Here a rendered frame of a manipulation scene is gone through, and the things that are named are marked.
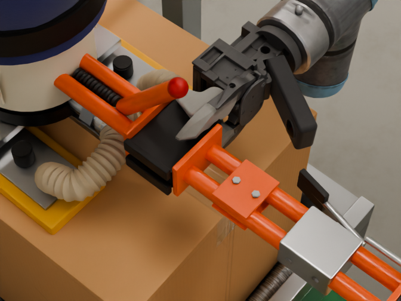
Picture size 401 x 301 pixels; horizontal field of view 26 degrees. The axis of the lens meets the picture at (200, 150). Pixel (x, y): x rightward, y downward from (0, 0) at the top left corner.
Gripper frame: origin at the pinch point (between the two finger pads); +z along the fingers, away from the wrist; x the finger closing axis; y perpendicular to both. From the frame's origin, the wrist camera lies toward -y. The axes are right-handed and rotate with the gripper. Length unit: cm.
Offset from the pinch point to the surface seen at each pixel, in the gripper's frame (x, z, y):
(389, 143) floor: -107, -91, 8
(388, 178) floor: -107, -82, 2
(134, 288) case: -12.7, 12.8, -2.6
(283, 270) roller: -52, -19, -6
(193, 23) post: -54, -52, 44
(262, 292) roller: -52, -13, -6
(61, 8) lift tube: 14.3, 1.9, 17.1
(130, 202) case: -12.7, 4.3, 6.1
